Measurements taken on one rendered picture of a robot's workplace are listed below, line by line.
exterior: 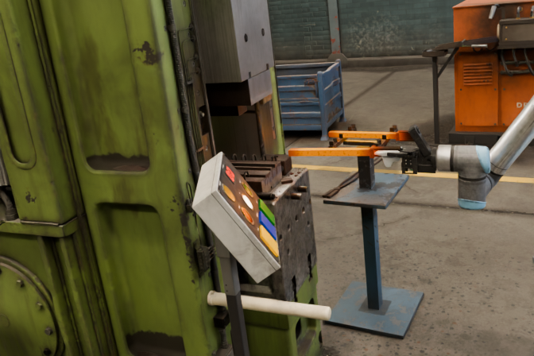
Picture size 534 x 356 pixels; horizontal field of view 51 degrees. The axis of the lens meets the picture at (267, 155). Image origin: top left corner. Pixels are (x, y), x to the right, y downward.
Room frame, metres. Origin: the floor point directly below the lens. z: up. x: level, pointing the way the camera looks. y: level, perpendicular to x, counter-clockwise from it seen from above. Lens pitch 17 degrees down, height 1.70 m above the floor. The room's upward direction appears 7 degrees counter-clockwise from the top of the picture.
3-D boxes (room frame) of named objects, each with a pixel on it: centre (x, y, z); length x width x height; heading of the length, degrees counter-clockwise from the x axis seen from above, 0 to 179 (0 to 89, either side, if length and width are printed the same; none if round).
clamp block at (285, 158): (2.24, -0.03, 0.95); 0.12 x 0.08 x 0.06; 65
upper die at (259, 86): (2.15, 0.18, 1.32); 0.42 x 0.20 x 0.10; 65
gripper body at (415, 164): (1.85, -0.52, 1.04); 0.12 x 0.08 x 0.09; 65
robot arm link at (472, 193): (1.78, -0.68, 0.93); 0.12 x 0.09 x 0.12; 142
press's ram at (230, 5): (2.18, 0.16, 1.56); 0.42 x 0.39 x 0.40; 65
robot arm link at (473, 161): (1.77, -0.68, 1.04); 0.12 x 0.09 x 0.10; 65
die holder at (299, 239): (2.20, 0.17, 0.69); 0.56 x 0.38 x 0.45; 65
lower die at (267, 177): (2.15, 0.18, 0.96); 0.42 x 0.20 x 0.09; 65
